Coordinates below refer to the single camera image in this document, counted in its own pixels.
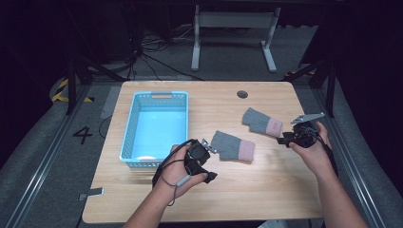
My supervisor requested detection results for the blue plastic basket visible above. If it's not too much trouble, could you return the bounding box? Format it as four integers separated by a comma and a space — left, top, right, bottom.
119, 90, 190, 169

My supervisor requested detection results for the grey glove with pink cuff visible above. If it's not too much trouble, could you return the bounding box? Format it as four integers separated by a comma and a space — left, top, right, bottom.
241, 106, 284, 139
210, 129, 257, 163

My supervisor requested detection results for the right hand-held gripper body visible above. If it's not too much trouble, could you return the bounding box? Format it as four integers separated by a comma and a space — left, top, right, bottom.
290, 111, 326, 149

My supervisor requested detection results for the black metal stand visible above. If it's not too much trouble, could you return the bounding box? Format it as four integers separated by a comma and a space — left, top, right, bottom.
64, 56, 128, 116
284, 58, 337, 119

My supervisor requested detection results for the aluminium floor rail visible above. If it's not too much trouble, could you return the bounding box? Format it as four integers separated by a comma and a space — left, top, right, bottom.
312, 87, 388, 228
4, 85, 93, 228

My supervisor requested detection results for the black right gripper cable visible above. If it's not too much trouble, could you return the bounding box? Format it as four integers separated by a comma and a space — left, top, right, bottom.
303, 125, 339, 178

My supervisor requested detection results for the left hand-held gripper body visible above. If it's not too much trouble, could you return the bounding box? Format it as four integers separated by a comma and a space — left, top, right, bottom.
184, 138, 219, 176

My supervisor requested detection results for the thin wrist strap grey toggle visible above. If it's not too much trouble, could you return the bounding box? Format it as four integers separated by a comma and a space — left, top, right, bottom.
160, 158, 192, 207

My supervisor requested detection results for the bundle of black floor cables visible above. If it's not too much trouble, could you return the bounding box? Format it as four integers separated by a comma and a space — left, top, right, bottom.
125, 24, 204, 82

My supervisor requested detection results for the small metal table bracket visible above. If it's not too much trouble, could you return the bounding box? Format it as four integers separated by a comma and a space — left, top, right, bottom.
77, 186, 106, 202

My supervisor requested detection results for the person's right hand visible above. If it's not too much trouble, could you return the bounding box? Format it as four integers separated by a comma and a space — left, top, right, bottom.
288, 121, 334, 179

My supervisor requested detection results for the thin black floor cable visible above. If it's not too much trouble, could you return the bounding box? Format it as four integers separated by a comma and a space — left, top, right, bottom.
97, 115, 114, 140

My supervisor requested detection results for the white metal desk frame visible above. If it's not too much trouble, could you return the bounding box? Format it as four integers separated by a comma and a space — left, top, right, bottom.
190, 4, 282, 74

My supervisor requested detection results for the yellow black hazard tape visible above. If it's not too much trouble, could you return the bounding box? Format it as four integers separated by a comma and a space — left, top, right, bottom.
50, 78, 95, 104

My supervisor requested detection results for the person's left hand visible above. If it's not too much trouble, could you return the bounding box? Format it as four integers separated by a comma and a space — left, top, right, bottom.
153, 143, 209, 201

